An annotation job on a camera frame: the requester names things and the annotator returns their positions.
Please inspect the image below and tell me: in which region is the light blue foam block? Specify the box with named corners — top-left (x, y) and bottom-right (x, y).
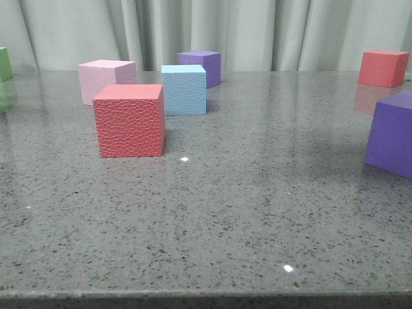
top-left (161, 64), bottom-right (207, 116)

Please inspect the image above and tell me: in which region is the large red textured block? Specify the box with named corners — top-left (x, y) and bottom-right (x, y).
top-left (93, 84), bottom-right (165, 158)

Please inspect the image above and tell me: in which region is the purple block at back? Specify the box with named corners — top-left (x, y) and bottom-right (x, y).
top-left (177, 50), bottom-right (221, 88)

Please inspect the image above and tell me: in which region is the purple block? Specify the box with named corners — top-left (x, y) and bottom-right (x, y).
top-left (365, 91), bottom-right (411, 178)
top-left (177, 50), bottom-right (221, 88)

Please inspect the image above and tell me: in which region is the pink foam block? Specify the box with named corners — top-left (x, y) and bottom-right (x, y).
top-left (78, 59), bottom-right (137, 105)

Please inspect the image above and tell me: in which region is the purple block near right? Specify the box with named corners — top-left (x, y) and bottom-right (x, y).
top-left (365, 91), bottom-right (411, 178)

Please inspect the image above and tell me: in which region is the red block far right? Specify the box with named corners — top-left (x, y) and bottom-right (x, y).
top-left (358, 50), bottom-right (410, 88)

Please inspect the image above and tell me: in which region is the grey-green curtain backdrop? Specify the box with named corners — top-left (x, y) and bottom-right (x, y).
top-left (1, 1), bottom-right (411, 71)

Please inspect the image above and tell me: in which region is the green block far left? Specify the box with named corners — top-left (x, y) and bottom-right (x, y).
top-left (0, 47), bottom-right (13, 82)

